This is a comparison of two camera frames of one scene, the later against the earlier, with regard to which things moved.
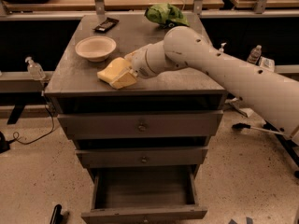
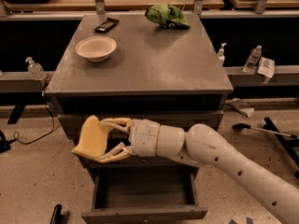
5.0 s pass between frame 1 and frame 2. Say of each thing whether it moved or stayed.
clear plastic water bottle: stayed
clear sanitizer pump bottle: stayed
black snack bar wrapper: stayed
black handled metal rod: stayed
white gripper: moved
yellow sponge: moved
